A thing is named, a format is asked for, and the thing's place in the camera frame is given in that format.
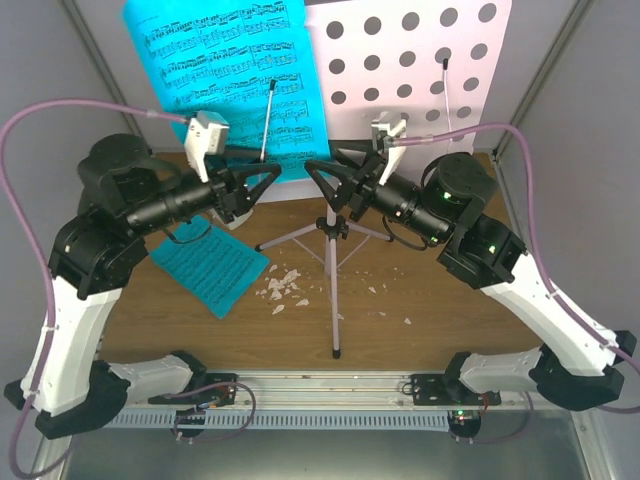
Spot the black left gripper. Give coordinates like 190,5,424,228
128,145,284,235

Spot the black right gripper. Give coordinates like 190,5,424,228
306,139,449,245

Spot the cyan sheet music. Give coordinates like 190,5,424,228
122,1,329,182
150,216,269,319

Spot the white tripod music stand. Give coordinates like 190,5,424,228
254,0,515,360

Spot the white metronome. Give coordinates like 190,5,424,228
209,209,254,231

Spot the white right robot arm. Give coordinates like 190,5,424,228
304,141,637,412

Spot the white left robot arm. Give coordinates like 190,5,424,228
4,134,281,440

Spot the white paper scrap pile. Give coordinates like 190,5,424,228
238,240,417,325

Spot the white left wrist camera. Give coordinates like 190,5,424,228
184,110,230,183

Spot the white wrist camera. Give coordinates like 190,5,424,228
371,111,407,186
184,110,230,183

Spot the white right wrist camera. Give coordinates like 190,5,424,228
371,111,407,186

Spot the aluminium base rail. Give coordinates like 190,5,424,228
109,368,451,412

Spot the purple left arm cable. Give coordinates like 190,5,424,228
0,98,194,479

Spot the white slotted cable duct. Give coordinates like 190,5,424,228
107,409,449,432

